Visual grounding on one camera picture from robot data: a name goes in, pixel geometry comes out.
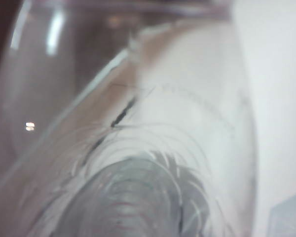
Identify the clear red-label water bottle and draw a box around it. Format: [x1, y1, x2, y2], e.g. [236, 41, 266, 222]
[0, 0, 260, 237]

